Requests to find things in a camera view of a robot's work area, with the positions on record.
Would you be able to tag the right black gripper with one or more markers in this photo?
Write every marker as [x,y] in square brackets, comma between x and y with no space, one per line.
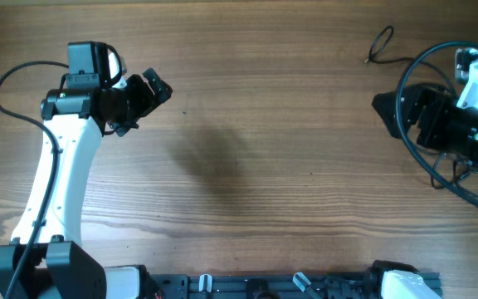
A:
[438,103]

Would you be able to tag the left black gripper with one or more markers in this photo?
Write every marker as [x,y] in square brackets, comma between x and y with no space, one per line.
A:
[148,101]

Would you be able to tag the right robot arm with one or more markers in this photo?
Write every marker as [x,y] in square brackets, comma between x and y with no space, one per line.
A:
[409,221]

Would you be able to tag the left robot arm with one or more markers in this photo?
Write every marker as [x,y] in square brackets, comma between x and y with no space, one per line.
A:
[45,258]

